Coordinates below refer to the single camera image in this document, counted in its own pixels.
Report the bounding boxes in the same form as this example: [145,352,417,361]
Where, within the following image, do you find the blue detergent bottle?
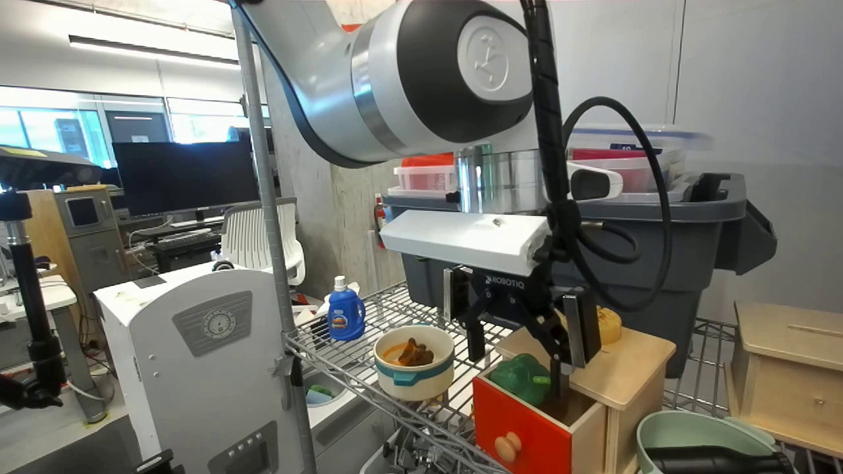
[323,274,369,344]

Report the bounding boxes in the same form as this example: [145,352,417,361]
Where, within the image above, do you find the beige cabinet machine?
[24,182,131,298]

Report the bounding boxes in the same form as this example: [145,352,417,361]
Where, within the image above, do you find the yellow round plush toy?
[596,305,628,347]

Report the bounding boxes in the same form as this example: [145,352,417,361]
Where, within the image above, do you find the grey brute storage tote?
[381,172,780,382]

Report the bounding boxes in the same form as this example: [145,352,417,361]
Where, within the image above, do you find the brown toy food piece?
[392,338,437,369]

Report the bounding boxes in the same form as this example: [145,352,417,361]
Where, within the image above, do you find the black camera stand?
[0,190,69,411]

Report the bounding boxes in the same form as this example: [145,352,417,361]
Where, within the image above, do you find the orange red plastic container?
[400,149,458,172]

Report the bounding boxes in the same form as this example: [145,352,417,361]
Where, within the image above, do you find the white air purifier machine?
[91,260,305,474]

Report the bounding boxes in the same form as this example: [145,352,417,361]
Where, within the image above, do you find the white bowl with teal band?
[372,324,458,405]

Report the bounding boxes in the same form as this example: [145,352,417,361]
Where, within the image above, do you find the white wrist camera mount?
[377,209,556,280]

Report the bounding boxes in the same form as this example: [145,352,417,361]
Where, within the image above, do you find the wooden box with red drawer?
[470,324,679,474]

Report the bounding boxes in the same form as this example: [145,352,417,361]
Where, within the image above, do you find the red fire extinguisher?
[372,193,392,252]

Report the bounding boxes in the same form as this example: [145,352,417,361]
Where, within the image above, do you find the mint green pot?
[633,405,790,474]

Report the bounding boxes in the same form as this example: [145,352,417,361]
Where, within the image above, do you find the white office chair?
[210,198,308,289]

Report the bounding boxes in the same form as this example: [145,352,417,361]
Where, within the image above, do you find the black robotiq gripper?
[439,260,607,415]

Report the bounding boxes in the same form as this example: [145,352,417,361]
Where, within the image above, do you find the long ceiling light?
[65,31,246,74]

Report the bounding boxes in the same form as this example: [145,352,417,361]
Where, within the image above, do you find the clear plastic storage bin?
[390,123,715,198]

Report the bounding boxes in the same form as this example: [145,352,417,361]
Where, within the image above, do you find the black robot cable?
[513,0,675,315]

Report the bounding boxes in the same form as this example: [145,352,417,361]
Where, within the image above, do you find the green pepper plush toy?
[485,349,556,407]

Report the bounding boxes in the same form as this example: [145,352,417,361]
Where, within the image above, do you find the metal wire shelf rack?
[226,0,843,474]

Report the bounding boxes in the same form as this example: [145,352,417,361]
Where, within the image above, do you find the black computer monitor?
[114,139,265,220]

